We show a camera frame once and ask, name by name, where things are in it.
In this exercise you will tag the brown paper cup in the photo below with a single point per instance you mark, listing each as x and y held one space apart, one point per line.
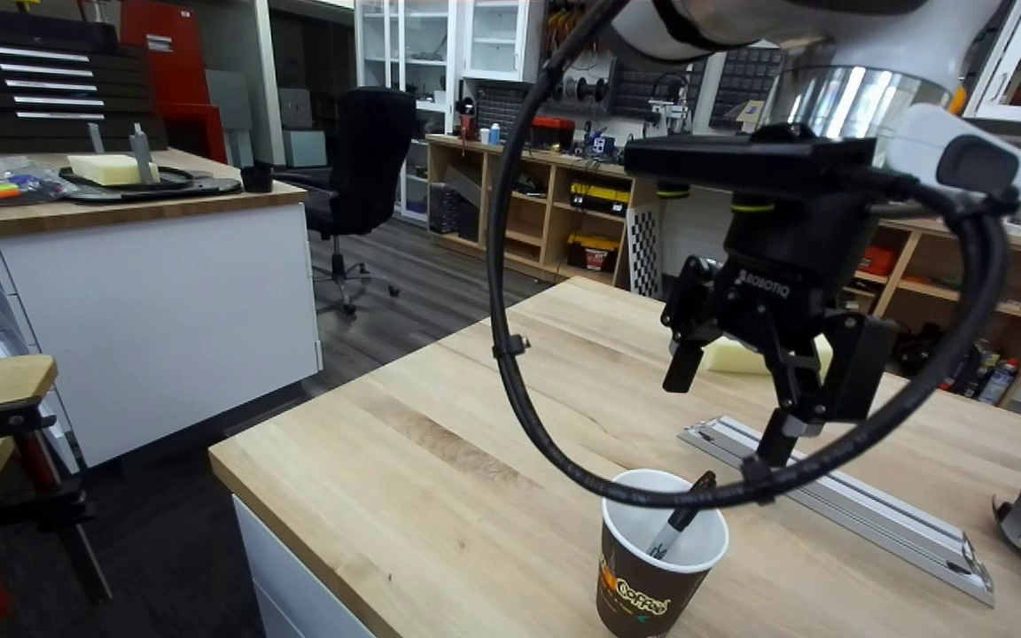
639 598

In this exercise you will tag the black marker pen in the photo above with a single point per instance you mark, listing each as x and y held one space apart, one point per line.
680 522

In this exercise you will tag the white glass door cabinet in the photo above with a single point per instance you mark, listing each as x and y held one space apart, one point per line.
461 36

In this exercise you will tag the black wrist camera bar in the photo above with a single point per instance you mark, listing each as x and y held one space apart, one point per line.
761 159

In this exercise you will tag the clear plastic bottle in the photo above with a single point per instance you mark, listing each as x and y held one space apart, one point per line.
142 153

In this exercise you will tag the small black cup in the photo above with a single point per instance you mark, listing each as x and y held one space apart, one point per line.
255 177

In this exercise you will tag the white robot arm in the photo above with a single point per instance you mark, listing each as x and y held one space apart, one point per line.
867 36

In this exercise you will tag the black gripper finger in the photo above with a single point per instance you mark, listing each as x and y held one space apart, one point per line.
684 357
853 365

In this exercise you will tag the small yellow foam pad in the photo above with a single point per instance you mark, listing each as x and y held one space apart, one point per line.
106 172

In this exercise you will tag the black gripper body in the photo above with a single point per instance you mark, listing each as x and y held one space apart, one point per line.
787 251

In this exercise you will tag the red toolbox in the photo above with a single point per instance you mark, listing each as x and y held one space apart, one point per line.
546 127

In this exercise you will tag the white cabinet with wood top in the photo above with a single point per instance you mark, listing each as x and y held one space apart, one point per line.
169 305

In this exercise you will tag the black flat tray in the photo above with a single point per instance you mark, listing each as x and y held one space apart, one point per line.
177 182

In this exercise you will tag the yellow black tool case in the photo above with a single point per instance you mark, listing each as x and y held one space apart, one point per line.
599 196

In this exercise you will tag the black drawer tool chest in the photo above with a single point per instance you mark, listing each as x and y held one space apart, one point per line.
52 83

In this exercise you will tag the narrow dark pegboard panel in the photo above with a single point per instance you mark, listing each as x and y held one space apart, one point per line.
639 88

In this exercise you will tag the black office chair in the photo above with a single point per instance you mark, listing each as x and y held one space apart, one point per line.
368 153

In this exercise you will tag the red metal cabinet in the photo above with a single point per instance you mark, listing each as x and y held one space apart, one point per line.
169 59

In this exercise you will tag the red storage bins row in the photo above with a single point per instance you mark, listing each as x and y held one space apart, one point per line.
879 261

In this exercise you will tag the aluminium extrusion rail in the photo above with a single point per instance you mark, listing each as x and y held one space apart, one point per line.
889 527

